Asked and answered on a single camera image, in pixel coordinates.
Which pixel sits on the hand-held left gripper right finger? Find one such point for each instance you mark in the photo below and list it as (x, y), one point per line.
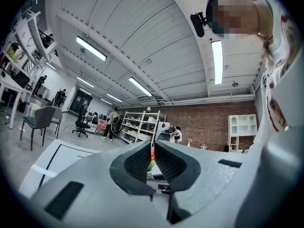
(213, 170)

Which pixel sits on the person's white printed shirt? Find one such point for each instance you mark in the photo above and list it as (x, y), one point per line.
(280, 63)

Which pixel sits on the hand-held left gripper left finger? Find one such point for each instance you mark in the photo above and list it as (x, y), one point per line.
(90, 198)

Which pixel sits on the dark double door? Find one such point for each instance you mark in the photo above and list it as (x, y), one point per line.
(80, 102)

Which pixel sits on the round ceiling fixture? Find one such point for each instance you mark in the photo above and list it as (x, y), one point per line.
(234, 84)

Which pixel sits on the black office chair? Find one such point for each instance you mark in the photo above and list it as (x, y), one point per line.
(81, 123)

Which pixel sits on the flower pot with orange flowers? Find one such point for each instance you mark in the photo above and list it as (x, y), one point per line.
(151, 164)

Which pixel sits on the person's head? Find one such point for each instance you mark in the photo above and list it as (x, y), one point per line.
(237, 13)

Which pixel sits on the black head camera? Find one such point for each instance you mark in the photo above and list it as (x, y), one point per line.
(197, 24)

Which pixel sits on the tall white shelf rack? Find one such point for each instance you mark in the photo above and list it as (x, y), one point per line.
(35, 37)

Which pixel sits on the black monitor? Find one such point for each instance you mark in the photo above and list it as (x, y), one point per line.
(21, 79)

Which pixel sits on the white table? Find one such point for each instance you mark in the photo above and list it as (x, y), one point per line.
(9, 84)

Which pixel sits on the grey chair with blue seat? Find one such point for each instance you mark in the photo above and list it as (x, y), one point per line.
(44, 117)

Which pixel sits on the pink chair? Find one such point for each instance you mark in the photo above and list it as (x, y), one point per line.
(102, 125)

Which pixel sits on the white cubby cabinet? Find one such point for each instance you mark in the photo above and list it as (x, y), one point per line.
(242, 129)

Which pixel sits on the long ceiling light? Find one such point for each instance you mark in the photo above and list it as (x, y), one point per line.
(140, 87)
(91, 48)
(216, 62)
(114, 97)
(85, 82)

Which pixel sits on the light grey chair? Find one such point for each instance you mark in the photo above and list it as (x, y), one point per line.
(58, 116)

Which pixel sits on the white and black machine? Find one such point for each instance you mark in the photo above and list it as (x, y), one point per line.
(167, 133)

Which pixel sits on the white metal shelf rack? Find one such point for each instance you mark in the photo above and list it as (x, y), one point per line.
(140, 127)

